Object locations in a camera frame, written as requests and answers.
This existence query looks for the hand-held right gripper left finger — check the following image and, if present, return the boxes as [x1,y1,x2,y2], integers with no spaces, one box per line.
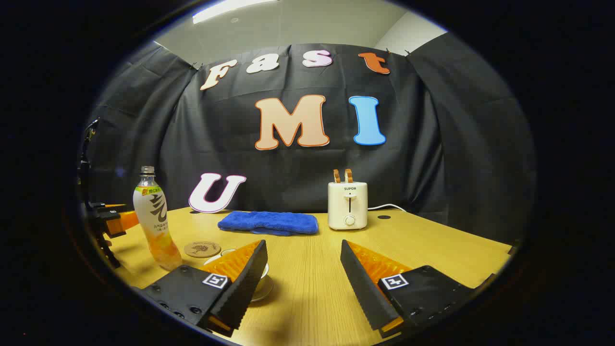
[139,239,269,337]

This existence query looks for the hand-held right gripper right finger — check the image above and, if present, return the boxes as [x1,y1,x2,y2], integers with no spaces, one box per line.
[340,239,495,338]

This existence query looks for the orange drink water bottle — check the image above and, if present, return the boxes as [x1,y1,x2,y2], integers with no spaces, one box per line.
[133,166,183,271]

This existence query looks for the round cork coaster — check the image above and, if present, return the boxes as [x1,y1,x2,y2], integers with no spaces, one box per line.
[184,241,221,259]

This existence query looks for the blue towel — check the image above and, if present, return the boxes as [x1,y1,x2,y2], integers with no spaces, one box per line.
[218,210,319,236]

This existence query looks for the white toaster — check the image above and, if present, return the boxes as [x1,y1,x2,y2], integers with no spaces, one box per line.
[328,182,369,231]

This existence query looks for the black backdrop cloth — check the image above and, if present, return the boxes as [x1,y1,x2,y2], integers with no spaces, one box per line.
[79,33,536,246]

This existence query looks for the ceiling light panel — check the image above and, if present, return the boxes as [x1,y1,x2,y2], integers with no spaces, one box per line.
[192,0,279,25]

